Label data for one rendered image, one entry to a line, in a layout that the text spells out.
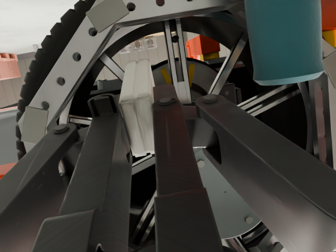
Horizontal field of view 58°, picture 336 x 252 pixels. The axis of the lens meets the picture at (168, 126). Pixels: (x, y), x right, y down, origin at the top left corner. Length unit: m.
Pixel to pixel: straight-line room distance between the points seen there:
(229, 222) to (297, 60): 0.21
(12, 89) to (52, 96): 6.89
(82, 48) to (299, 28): 0.30
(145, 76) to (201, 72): 0.80
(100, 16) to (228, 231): 0.34
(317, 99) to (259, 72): 0.22
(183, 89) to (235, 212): 0.28
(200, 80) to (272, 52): 0.58
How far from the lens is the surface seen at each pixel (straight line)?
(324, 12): 1.01
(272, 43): 0.40
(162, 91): 0.16
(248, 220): 0.40
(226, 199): 0.38
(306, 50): 0.40
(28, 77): 0.59
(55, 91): 0.49
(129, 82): 0.16
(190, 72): 0.95
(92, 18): 0.48
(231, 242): 0.54
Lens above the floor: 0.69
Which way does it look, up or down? 12 degrees up
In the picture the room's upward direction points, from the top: 170 degrees clockwise
